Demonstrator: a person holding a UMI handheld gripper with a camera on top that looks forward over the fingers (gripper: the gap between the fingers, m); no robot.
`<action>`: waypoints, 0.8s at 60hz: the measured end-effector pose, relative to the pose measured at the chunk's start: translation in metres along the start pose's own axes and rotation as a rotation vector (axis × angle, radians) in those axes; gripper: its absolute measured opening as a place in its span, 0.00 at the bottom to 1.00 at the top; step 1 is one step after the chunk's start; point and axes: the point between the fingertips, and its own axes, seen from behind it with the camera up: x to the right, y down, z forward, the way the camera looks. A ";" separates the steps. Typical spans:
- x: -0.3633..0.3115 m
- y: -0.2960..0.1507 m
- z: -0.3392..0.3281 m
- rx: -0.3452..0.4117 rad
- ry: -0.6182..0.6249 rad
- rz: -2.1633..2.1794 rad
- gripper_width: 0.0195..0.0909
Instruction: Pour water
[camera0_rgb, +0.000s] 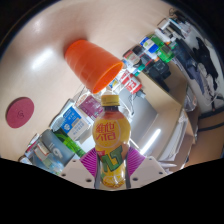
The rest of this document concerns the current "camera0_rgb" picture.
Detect wooden shelf unit with books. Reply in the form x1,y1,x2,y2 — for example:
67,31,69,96
136,76,224,169

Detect white bottle with blue cap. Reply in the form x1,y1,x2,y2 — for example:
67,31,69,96
139,35,161,54

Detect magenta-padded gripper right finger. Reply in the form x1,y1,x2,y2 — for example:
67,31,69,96
124,146,168,189

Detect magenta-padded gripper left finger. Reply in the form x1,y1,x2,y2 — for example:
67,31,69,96
59,147,102,190

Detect green glass bottle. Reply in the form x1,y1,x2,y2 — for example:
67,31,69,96
53,128,87,159

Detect yellow drink bottle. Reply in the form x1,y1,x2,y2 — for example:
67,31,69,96
91,94,132,189

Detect flat round red coaster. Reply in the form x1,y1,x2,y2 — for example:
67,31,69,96
5,96,35,129

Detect dark hanging clothes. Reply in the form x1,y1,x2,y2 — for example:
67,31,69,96
186,36,224,104

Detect red and white canister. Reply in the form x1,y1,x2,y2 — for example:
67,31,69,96
119,70,143,94

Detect green jar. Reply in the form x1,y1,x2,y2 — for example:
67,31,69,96
156,44,176,64

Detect under-shelf light strip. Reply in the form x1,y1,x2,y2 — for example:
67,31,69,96
139,128,162,156

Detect orange plastic cup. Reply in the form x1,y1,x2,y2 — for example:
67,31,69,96
64,39,125,95

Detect grey shaker bottle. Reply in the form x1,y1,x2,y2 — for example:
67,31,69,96
34,129,76,166

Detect blue and white carton box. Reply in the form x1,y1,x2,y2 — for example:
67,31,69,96
59,105,93,141

